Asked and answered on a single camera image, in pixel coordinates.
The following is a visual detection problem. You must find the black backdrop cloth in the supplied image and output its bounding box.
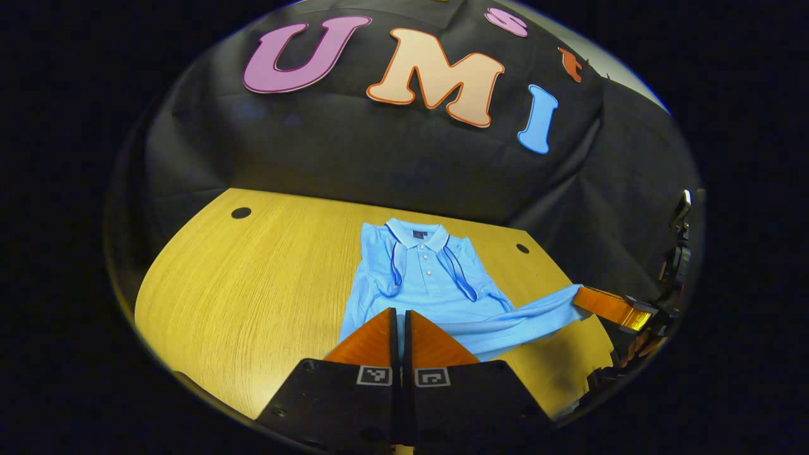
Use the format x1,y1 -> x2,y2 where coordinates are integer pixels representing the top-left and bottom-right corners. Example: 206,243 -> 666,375
111,0 -> 702,304

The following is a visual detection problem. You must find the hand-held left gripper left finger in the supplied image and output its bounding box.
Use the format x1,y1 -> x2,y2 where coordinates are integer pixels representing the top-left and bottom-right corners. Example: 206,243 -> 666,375
256,308 -> 403,451

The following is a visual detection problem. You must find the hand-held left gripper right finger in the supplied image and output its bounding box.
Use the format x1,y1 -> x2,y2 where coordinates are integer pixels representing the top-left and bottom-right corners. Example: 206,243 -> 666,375
403,310 -> 558,447

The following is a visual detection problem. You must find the light blue polo T-shirt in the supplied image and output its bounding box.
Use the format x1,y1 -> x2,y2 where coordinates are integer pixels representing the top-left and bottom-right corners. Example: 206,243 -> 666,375
339,218 -> 585,362

